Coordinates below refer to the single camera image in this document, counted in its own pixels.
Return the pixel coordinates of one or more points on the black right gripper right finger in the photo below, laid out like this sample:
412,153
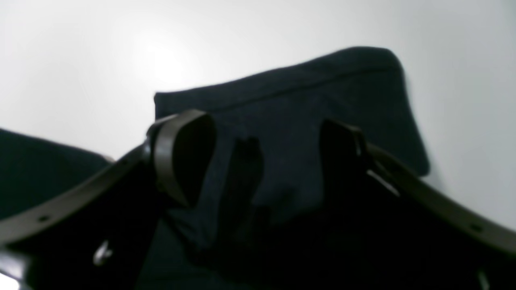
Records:
408,235

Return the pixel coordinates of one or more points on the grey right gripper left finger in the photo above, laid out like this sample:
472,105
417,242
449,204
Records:
97,235

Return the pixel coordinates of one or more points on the black T-shirt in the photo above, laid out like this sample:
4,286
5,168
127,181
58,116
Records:
265,171

